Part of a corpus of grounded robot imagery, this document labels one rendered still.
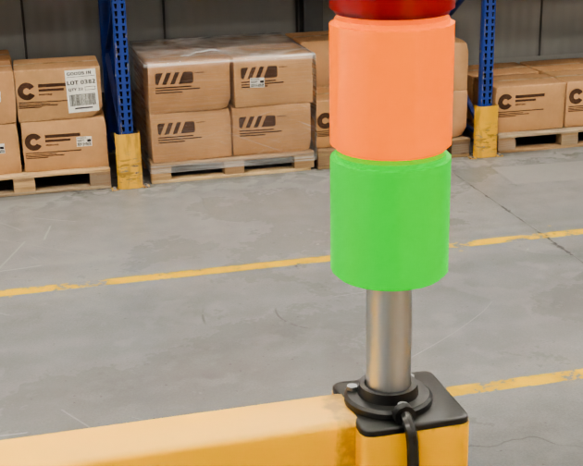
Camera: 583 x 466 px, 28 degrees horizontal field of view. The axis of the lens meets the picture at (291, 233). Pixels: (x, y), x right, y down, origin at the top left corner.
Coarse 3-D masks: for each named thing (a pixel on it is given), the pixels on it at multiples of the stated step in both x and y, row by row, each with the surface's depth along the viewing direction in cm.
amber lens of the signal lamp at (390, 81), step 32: (352, 32) 44; (384, 32) 44; (416, 32) 44; (448, 32) 45; (352, 64) 45; (384, 64) 44; (416, 64) 44; (448, 64) 45; (352, 96) 45; (384, 96) 45; (416, 96) 45; (448, 96) 46; (352, 128) 46; (384, 128) 45; (416, 128) 45; (448, 128) 46; (384, 160) 46
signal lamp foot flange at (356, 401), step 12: (348, 384) 52; (360, 384) 51; (420, 384) 52; (348, 396) 51; (360, 396) 51; (372, 396) 50; (384, 396) 50; (396, 396) 50; (408, 396) 50; (420, 396) 51; (360, 408) 50; (372, 408) 50; (384, 408) 50; (420, 408) 50; (384, 420) 50
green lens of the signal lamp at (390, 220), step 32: (352, 160) 47; (416, 160) 46; (448, 160) 47; (352, 192) 46; (384, 192) 46; (416, 192) 46; (448, 192) 47; (352, 224) 47; (384, 224) 46; (416, 224) 46; (448, 224) 48; (352, 256) 47; (384, 256) 47; (416, 256) 47; (448, 256) 49; (384, 288) 47
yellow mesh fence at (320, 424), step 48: (336, 384) 53; (432, 384) 53; (96, 432) 49; (144, 432) 49; (192, 432) 49; (240, 432) 49; (288, 432) 49; (336, 432) 50; (384, 432) 49; (432, 432) 50
